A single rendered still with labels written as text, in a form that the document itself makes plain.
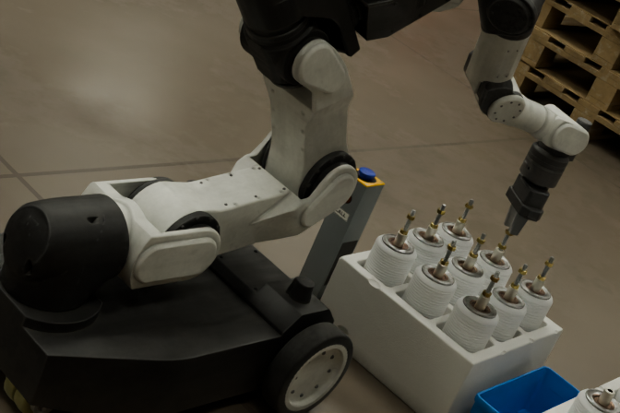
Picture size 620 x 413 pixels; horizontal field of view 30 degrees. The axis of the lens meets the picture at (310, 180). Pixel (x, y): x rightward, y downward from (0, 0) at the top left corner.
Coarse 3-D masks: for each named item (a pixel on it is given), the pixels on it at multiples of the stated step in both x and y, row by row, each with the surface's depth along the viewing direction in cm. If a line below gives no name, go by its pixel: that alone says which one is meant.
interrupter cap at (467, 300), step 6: (468, 300) 241; (474, 300) 242; (468, 306) 238; (474, 306) 240; (486, 306) 242; (492, 306) 242; (474, 312) 237; (480, 312) 238; (486, 312) 240; (492, 312) 240; (492, 318) 238
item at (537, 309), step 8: (520, 288) 257; (520, 296) 256; (528, 296) 255; (528, 304) 255; (536, 304) 255; (544, 304) 255; (528, 312) 256; (536, 312) 256; (544, 312) 257; (528, 320) 257; (536, 320) 257; (528, 328) 258; (536, 328) 259
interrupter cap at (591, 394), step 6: (588, 390) 226; (594, 390) 227; (600, 390) 228; (588, 396) 224; (594, 396) 225; (594, 402) 223; (612, 402) 226; (600, 408) 221; (606, 408) 223; (612, 408) 223; (618, 408) 224
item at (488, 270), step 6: (480, 258) 263; (480, 264) 262; (486, 264) 261; (486, 270) 261; (492, 270) 261; (498, 270) 261; (504, 270) 262; (510, 270) 264; (486, 276) 261; (504, 276) 262; (486, 282) 262; (498, 282) 262; (504, 282) 263; (486, 288) 262; (480, 294) 263
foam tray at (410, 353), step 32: (352, 256) 256; (352, 288) 252; (384, 288) 248; (352, 320) 253; (384, 320) 247; (416, 320) 242; (544, 320) 264; (384, 352) 248; (416, 352) 242; (448, 352) 237; (480, 352) 239; (512, 352) 247; (544, 352) 263; (384, 384) 249; (416, 384) 243; (448, 384) 238; (480, 384) 243
